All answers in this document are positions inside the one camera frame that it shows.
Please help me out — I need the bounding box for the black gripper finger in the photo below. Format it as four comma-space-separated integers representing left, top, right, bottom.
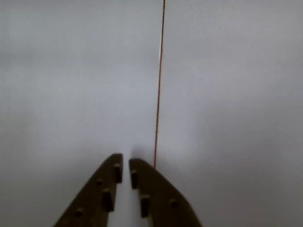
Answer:
53, 153, 124, 227
129, 157, 204, 227

